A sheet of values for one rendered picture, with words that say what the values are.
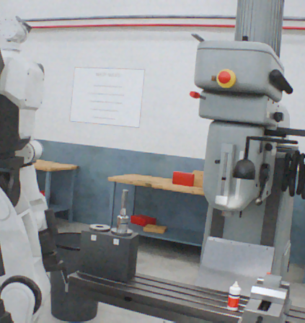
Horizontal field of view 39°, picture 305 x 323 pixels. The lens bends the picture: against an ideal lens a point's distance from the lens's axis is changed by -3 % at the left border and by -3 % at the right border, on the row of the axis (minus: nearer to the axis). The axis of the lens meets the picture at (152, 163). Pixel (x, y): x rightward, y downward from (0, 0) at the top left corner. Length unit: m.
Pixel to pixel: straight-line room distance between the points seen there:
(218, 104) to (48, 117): 5.79
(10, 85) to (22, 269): 0.57
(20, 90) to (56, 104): 5.81
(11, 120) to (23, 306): 0.57
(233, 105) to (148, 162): 4.84
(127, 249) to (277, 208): 0.69
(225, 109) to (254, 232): 0.72
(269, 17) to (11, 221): 1.25
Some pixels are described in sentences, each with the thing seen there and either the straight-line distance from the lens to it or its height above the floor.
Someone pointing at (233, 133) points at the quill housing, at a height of 1.59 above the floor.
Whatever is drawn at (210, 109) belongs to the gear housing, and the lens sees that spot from 1.56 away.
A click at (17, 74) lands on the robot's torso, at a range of 1.34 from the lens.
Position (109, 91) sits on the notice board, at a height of 2.03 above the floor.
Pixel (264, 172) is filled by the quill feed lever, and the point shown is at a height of 1.46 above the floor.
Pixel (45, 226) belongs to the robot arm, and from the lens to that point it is 1.68.
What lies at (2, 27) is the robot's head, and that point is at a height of 1.85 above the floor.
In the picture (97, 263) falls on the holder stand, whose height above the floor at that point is 1.00.
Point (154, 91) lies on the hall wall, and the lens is 6.35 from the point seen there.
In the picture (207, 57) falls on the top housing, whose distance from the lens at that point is 1.49.
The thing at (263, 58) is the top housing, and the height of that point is 1.84.
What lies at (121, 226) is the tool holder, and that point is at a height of 1.16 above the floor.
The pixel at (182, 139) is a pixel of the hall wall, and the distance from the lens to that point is 6.16.
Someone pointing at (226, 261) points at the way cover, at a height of 1.01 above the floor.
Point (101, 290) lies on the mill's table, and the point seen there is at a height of 0.91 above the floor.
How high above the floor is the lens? 1.59
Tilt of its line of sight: 5 degrees down
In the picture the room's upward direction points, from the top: 5 degrees clockwise
